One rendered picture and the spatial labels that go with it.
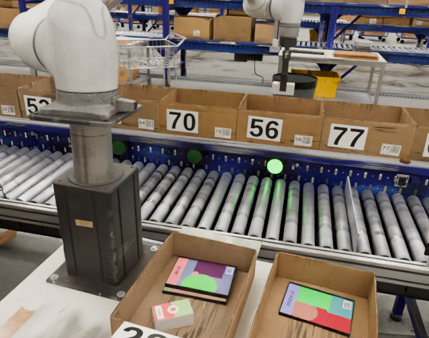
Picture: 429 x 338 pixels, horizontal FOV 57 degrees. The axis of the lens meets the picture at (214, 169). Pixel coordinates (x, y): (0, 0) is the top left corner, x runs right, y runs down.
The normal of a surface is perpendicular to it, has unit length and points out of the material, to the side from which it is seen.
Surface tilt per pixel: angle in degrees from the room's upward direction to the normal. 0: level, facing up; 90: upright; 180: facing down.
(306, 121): 90
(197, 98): 89
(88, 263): 90
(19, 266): 0
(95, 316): 0
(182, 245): 90
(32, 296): 0
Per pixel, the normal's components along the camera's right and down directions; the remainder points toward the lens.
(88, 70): 0.36, 0.40
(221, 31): -0.27, 0.40
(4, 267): 0.03, -0.90
